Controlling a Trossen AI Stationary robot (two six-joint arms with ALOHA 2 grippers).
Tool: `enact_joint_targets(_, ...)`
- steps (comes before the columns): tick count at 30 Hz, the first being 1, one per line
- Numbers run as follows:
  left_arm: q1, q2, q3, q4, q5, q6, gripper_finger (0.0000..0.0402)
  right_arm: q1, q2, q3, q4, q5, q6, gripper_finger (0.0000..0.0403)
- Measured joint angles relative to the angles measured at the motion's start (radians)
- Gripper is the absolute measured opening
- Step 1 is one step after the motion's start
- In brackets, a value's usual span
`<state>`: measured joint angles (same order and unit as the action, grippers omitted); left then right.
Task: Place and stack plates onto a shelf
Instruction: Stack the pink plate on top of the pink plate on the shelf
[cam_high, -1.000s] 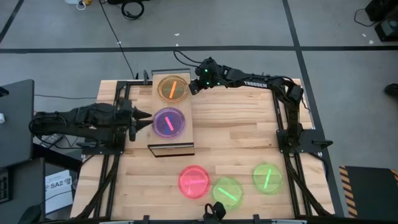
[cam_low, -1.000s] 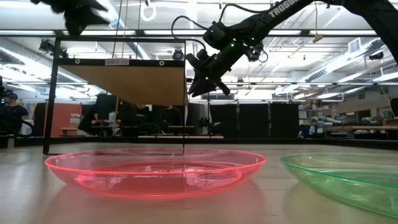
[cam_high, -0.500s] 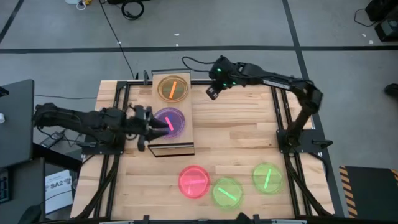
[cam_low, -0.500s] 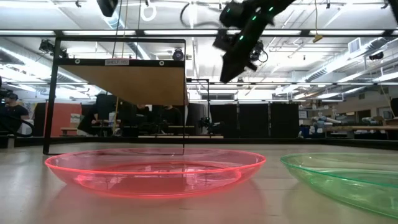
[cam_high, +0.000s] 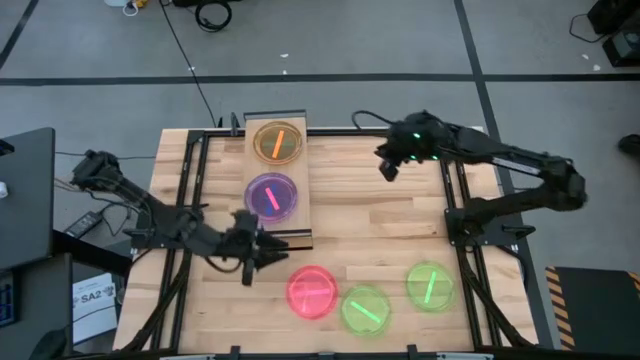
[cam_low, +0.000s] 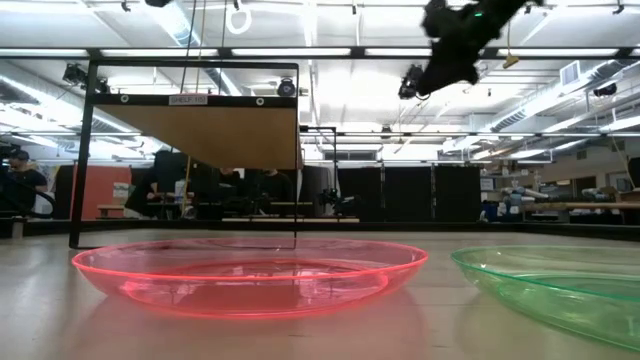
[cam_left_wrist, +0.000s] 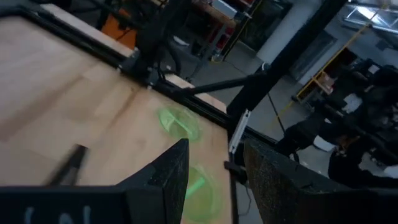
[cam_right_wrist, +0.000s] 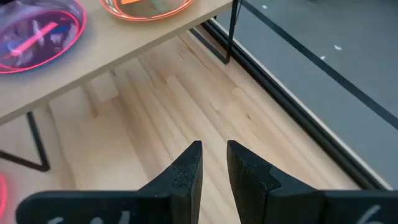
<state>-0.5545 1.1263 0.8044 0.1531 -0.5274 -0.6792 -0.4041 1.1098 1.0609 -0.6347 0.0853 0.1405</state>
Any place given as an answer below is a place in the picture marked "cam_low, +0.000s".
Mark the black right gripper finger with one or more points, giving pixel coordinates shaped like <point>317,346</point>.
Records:
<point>435,75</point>
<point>465,72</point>

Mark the pink translucent plastic plate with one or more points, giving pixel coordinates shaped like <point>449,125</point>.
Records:
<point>250,300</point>

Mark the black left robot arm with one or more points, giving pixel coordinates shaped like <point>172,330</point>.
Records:
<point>159,3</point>

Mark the small black robot arm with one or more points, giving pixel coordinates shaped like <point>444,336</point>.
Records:
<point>332,200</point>

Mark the white air vent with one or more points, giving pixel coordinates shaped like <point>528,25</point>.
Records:
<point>570,73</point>

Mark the black partition curtain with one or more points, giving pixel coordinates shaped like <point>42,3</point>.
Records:
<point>410,195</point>

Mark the long wooden worktable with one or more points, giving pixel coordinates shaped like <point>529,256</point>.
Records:
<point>575,206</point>

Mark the person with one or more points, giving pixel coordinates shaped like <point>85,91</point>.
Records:
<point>25,180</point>
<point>232,192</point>
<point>165,175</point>
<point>274,190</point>

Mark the green translucent plastic plate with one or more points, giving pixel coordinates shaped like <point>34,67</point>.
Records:
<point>575,310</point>

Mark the red partition panel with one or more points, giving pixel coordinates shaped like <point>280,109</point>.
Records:
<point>105,190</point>

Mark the black ceiling camera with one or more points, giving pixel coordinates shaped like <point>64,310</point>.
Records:
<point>286,88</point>
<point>75,75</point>
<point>410,82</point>
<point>605,90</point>

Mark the black overhead frame bar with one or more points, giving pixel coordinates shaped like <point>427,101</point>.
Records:
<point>357,52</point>

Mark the black aluminium table frame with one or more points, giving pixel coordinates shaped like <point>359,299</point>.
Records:
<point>425,226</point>

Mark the wooden shelf with black frame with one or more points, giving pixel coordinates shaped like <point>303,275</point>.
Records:
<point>210,130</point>

